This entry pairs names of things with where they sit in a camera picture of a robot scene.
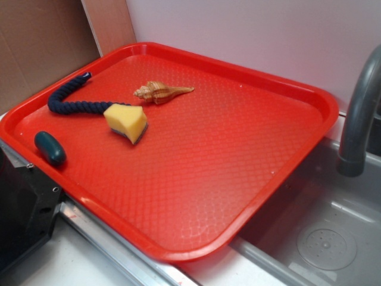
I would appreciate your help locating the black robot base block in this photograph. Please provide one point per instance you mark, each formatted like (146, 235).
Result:
(30, 201)

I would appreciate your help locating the red plastic tray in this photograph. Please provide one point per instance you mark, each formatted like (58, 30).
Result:
(207, 162)

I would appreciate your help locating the brown spiral seashell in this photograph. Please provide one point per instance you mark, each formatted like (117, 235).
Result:
(159, 93)

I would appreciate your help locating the yellow sponge piece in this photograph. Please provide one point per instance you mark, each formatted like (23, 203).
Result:
(127, 120)

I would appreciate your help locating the dark teal oval object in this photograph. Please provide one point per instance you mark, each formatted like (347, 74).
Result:
(51, 150)

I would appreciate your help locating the grey plastic sink basin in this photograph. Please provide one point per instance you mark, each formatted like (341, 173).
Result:
(318, 228)

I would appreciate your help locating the grey faucet spout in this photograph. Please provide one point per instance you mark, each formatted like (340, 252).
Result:
(361, 130)

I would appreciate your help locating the brown cardboard panel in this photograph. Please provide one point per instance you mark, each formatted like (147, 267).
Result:
(41, 43)

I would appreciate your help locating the silver metal counter rail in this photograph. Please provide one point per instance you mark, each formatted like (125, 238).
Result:
(126, 258)

